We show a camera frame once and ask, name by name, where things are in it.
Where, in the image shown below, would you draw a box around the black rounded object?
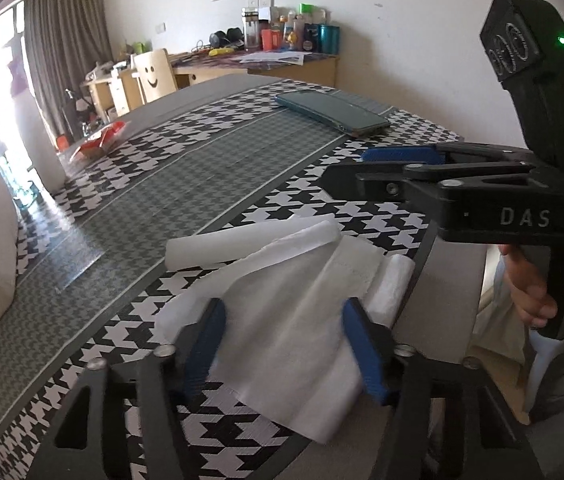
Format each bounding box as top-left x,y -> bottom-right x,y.
210,27 -> 243,50

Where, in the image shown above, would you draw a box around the white foam sheet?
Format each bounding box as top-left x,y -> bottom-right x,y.
167,212 -> 415,328

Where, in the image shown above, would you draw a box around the wooden desk with drawers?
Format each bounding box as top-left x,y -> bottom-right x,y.
80,67 -> 145,117

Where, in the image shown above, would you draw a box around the grey curtain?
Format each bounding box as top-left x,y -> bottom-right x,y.
22,0 -> 115,136

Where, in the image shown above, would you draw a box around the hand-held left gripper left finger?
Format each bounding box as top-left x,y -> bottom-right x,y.
36,297 -> 227,480

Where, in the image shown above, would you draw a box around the red snack packet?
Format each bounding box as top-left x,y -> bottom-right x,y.
69,121 -> 126,161

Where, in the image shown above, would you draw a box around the white paper towel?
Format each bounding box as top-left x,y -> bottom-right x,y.
154,220 -> 397,445

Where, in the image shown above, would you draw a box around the printed papers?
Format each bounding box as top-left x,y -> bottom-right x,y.
239,50 -> 313,67

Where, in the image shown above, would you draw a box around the wooden desk with patterned cloth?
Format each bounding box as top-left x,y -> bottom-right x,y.
169,50 -> 337,98

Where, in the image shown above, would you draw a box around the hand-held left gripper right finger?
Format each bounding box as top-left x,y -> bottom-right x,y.
341,297 -> 548,480

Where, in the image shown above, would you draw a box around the wooden chair with smiley face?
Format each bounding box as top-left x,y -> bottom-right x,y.
133,49 -> 179,106

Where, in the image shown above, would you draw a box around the row of toiletry bottles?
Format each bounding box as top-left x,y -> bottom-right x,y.
277,2 -> 341,56

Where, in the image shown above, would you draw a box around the steel lidded jug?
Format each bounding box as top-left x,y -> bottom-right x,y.
242,7 -> 261,51

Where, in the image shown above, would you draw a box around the black metal cart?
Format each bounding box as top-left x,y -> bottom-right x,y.
64,87 -> 92,131

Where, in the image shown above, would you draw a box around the person's right hand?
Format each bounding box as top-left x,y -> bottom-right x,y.
499,245 -> 560,328

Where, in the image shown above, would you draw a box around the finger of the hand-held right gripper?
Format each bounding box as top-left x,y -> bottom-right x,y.
319,160 -> 535,202
362,142 -> 523,165

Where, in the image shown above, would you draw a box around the dark green smartphone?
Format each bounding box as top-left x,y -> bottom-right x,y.
274,91 -> 391,137

